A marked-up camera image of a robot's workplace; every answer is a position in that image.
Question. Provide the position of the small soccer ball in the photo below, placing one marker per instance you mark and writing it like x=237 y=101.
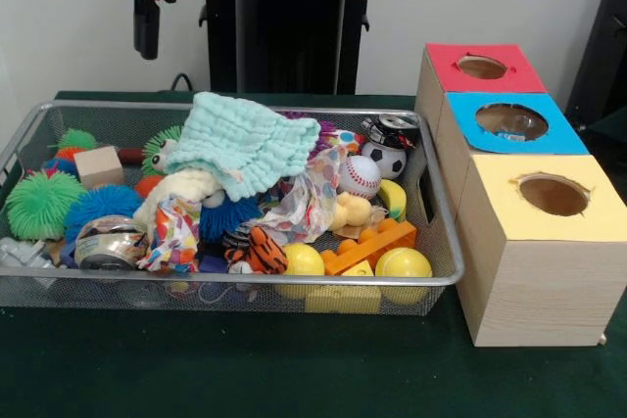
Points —
x=387 y=161

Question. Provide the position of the black upright stand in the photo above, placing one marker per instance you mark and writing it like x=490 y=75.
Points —
x=602 y=46

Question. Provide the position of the plain wooden cube block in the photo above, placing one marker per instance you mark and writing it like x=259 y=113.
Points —
x=100 y=166

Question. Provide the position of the crushed cream can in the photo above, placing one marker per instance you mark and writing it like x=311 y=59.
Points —
x=112 y=244

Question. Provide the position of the wooden three-hole box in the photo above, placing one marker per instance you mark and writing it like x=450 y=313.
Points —
x=539 y=281

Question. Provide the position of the mint green muslin cloth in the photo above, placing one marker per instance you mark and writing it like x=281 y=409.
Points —
x=245 y=144

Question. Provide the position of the white baseball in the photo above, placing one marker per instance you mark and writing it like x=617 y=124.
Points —
x=360 y=177

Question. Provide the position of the green spiky ball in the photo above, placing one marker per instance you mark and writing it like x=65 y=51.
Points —
x=41 y=202

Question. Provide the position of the clear bottle with blue label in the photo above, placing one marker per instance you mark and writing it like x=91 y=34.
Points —
x=514 y=130

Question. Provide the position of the blue spiky ball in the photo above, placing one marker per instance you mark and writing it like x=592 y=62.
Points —
x=103 y=207

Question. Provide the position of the polka dot cloth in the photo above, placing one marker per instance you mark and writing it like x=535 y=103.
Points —
x=313 y=202
x=171 y=237

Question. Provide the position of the cream muslin cloth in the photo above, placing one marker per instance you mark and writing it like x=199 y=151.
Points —
x=186 y=188

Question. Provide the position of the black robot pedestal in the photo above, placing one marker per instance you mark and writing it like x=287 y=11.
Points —
x=289 y=36

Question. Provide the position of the dark green table cloth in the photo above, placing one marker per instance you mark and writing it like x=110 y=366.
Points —
x=245 y=369
x=612 y=125

